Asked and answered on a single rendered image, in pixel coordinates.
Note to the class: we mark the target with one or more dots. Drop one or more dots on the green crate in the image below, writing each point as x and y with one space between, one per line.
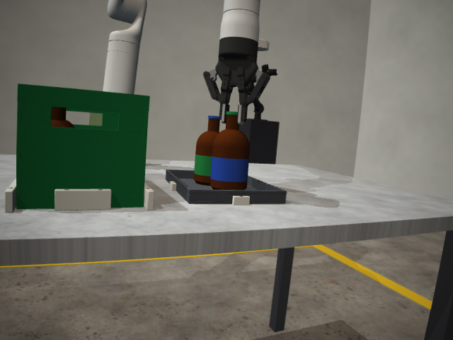
49 158

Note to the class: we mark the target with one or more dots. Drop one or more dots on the brown glass bottle with green label and blue cap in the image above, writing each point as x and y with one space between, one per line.
203 153

